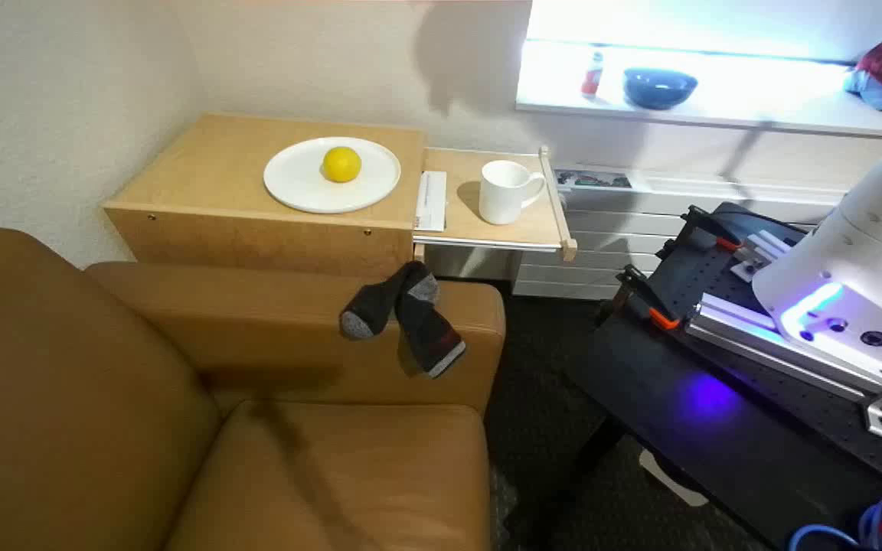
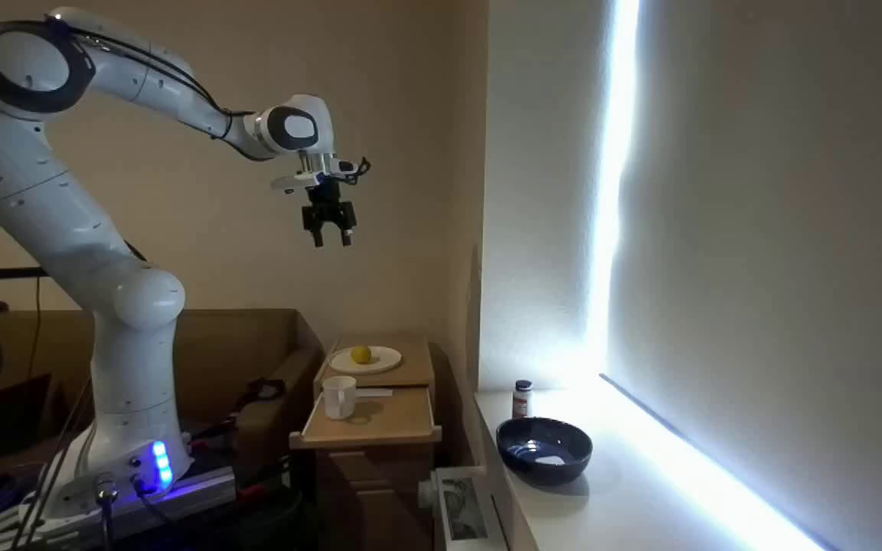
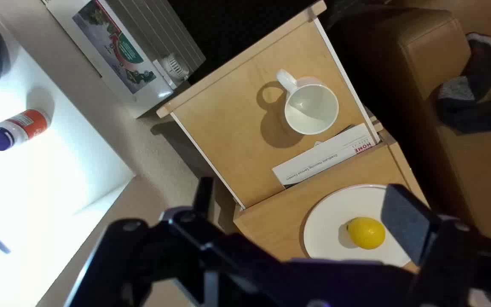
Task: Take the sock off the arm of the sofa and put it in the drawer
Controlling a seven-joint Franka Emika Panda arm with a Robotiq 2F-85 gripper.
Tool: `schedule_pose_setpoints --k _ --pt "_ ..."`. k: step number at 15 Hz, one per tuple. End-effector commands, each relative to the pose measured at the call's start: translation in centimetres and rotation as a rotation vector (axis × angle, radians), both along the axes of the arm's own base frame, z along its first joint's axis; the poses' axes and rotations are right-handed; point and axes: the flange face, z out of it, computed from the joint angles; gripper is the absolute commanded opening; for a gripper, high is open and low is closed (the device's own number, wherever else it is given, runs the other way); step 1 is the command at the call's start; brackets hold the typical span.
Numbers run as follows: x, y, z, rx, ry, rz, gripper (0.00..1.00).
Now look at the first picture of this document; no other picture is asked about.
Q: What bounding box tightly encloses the white round plate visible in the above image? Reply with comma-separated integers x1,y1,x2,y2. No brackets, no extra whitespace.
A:
261,135,404,218

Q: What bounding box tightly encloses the aluminium rail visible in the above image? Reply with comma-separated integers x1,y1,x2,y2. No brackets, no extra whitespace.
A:
682,287,882,439

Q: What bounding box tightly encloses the dark blue bowl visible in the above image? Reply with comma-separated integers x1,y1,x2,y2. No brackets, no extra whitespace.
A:
622,66,703,112

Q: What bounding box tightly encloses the black robot table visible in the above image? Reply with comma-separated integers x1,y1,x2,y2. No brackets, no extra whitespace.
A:
574,199,882,551

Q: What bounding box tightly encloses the light wooden cabinet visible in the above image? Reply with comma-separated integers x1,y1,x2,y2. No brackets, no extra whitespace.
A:
100,112,430,281

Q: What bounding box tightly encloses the white flat rectangular item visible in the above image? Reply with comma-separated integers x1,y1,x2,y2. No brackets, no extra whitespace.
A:
415,168,450,235

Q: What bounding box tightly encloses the white scrap on floor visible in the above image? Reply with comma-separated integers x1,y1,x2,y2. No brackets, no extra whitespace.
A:
635,447,711,512

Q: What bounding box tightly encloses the small red bottle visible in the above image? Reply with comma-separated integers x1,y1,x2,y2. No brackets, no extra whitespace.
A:
579,45,608,102

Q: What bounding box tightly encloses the white mug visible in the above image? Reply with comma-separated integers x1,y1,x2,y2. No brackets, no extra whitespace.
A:
476,157,547,228

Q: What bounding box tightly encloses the black orange clamp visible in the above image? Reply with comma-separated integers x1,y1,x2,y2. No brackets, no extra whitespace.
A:
616,261,686,336
676,201,746,261

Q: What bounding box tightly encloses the yellow lemon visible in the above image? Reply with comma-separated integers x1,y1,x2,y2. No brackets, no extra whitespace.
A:
319,144,364,187

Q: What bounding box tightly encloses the brown leather sofa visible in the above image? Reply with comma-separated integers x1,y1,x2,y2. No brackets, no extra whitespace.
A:
0,223,510,551

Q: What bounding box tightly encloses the light wooden drawer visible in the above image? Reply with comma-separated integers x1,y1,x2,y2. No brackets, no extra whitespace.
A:
410,144,583,266

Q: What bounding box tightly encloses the black and grey sock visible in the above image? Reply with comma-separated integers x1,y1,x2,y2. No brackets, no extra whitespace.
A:
337,261,469,382

